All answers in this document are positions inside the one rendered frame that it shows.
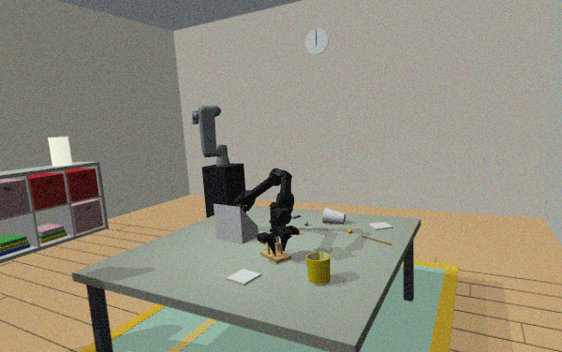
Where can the yellow cup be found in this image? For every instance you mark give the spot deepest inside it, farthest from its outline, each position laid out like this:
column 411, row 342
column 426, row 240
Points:
column 318, row 268

